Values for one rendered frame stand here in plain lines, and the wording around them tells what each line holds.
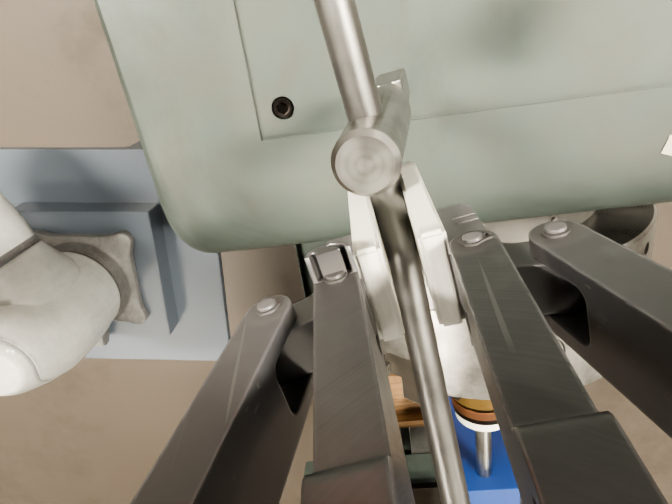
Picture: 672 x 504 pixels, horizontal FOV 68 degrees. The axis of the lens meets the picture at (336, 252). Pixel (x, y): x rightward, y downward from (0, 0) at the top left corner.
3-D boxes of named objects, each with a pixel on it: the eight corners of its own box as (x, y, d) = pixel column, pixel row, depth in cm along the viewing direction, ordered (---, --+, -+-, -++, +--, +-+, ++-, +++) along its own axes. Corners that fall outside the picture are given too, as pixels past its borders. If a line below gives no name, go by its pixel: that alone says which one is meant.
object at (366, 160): (367, 68, 25) (320, 139, 15) (410, 56, 24) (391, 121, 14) (378, 112, 26) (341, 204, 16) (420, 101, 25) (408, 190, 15)
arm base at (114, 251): (60, 336, 95) (43, 354, 90) (29, 229, 86) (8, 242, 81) (153, 338, 95) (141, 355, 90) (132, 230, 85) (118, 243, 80)
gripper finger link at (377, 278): (406, 338, 14) (381, 345, 14) (383, 241, 21) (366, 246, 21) (379, 246, 13) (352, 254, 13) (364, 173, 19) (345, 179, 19)
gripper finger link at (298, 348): (381, 360, 12) (269, 388, 13) (368, 270, 17) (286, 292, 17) (365, 311, 12) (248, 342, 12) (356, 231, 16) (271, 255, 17)
